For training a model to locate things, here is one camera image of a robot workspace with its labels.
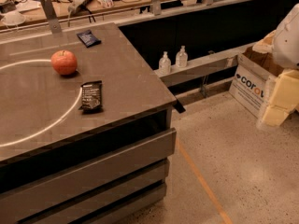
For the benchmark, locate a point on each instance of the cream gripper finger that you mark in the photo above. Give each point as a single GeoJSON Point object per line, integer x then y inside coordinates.
{"type": "Point", "coordinates": [271, 117]}
{"type": "Point", "coordinates": [286, 92]}

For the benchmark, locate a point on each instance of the blue rxbar blueberry wrapper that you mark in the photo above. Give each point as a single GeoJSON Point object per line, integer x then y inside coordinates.
{"type": "Point", "coordinates": [88, 39]}

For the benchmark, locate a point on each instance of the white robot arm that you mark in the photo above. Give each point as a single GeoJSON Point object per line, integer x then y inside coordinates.
{"type": "Point", "coordinates": [283, 44]}

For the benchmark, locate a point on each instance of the black rxbar chocolate wrapper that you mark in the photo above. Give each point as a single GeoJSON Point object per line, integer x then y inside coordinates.
{"type": "Point", "coordinates": [91, 96]}

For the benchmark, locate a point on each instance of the cardboard box with logo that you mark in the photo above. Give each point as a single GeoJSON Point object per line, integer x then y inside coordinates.
{"type": "Point", "coordinates": [253, 70]}

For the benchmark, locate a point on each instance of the grey metal ledge shelf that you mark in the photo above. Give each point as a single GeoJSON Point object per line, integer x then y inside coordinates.
{"type": "Point", "coordinates": [202, 66]}

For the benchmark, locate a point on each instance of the right clear sanitizer bottle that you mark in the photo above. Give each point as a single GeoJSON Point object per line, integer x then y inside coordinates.
{"type": "Point", "coordinates": [181, 58]}

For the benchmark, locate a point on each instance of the clear sanitizer bottle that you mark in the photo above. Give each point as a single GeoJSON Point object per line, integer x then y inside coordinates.
{"type": "Point", "coordinates": [181, 58]}
{"type": "Point", "coordinates": [165, 64]}

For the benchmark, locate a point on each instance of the left clear sanitizer bottle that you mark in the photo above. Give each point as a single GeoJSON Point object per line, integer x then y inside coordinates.
{"type": "Point", "coordinates": [165, 64]}

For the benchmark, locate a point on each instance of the grey counter cabinet with drawers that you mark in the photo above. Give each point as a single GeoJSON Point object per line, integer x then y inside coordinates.
{"type": "Point", "coordinates": [60, 165]}

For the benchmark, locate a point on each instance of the white snack packet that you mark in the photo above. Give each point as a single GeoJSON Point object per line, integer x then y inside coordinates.
{"type": "Point", "coordinates": [106, 3]}

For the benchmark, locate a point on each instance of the red apple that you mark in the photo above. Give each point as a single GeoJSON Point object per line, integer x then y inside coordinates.
{"type": "Point", "coordinates": [64, 62]}

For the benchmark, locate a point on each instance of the white face mask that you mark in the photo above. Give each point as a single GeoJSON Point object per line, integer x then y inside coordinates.
{"type": "Point", "coordinates": [13, 18]}

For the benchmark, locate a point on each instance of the metal railing post left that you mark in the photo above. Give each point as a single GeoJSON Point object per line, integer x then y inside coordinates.
{"type": "Point", "coordinates": [51, 16]}

